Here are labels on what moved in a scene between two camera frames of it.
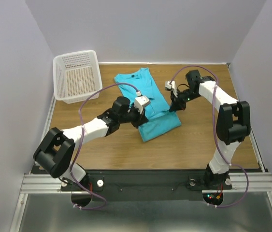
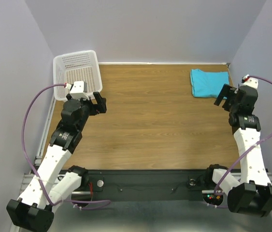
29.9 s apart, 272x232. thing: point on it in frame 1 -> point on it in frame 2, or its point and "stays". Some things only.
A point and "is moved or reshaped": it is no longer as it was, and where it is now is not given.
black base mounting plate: (147, 185) stays
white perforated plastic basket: (76, 76) stays
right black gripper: (176, 103) -> (226, 91)
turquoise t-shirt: (135, 82) is moved or reshaped
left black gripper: (141, 118) -> (101, 101)
